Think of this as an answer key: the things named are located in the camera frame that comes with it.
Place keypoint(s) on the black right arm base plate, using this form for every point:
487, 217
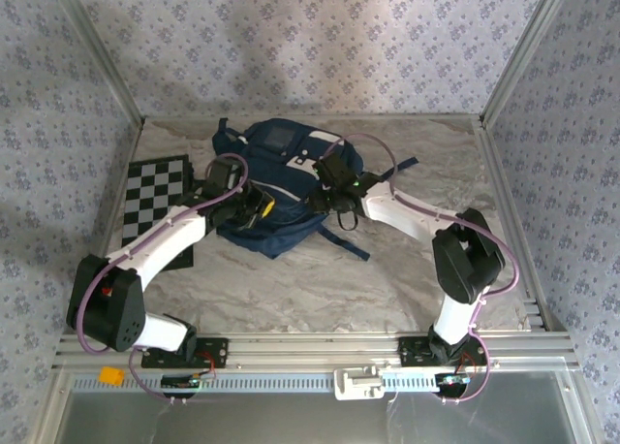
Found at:
412, 352

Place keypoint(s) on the left small circuit board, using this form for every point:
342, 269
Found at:
179, 382

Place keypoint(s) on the white plastic bracket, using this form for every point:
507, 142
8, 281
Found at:
358, 383

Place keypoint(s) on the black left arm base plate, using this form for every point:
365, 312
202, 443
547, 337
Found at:
213, 354

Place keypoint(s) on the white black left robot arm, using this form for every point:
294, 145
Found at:
160, 245

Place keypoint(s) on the orange connector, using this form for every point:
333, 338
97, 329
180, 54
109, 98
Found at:
111, 375

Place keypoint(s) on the aluminium frame post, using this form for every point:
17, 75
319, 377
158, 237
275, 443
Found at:
528, 51
97, 51

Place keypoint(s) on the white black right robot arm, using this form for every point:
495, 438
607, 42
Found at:
465, 260

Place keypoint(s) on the grey metal sheet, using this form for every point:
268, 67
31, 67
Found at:
290, 420

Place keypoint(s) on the aluminium frame cross rail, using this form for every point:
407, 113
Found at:
310, 349

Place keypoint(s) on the right small circuit board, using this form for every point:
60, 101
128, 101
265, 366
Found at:
451, 381

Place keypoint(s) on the navy blue student backpack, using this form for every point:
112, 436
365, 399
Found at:
286, 221

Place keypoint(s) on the black grey checkerboard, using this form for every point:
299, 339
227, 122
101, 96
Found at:
150, 192

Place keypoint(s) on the small circuit board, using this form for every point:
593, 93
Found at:
179, 382
451, 381

